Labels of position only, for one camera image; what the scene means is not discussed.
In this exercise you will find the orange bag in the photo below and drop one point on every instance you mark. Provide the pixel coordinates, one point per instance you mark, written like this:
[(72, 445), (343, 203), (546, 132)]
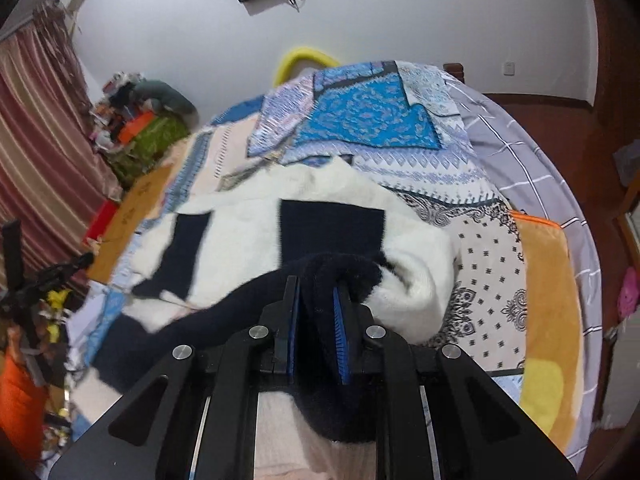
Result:
[(22, 405)]

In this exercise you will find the orange fleece blanket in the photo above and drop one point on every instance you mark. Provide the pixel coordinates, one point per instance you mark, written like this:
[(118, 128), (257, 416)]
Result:
[(547, 320)]

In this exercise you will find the bamboo lap table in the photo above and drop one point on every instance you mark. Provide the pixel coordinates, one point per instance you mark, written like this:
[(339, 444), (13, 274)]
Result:
[(137, 205)]

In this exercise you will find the wooden bed post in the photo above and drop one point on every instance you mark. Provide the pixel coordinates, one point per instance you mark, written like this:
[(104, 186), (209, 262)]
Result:
[(454, 73)]

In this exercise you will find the cream navy striped sweater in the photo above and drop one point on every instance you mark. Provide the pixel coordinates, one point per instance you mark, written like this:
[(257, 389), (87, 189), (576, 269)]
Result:
[(240, 230)]

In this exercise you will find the white wall socket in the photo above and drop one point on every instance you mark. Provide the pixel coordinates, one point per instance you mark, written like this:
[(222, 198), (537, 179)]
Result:
[(508, 68)]

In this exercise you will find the orange box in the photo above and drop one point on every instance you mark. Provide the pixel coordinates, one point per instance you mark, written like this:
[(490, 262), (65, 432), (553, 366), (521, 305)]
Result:
[(136, 127)]

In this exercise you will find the grey checked bed sheet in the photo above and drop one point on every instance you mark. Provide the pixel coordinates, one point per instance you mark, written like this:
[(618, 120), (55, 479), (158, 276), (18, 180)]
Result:
[(540, 170)]

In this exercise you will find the red striped curtain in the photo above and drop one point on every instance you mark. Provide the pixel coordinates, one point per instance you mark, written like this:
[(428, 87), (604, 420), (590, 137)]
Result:
[(45, 150)]

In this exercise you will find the yellow foam tube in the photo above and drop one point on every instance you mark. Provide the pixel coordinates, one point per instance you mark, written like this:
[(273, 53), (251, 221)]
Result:
[(300, 55)]

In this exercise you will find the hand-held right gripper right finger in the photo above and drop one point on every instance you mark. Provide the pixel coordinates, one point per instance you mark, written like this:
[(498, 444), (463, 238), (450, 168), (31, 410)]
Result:
[(341, 335)]

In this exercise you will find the red box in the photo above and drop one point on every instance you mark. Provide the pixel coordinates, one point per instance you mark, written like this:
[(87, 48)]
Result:
[(100, 220)]

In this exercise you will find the pink slipper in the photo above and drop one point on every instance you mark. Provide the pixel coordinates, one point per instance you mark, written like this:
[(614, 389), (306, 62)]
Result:
[(629, 295)]

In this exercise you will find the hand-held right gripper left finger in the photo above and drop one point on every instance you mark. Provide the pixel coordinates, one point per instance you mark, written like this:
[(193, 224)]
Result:
[(293, 330)]

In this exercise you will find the blue patchwork blanket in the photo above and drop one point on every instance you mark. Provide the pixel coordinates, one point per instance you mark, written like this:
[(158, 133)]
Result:
[(375, 125)]

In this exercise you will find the grey plush toy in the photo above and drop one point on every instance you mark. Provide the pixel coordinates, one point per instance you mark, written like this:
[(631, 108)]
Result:
[(167, 95)]

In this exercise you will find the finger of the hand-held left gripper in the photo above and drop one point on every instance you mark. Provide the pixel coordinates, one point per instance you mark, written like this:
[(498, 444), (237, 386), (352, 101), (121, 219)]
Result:
[(65, 267)]

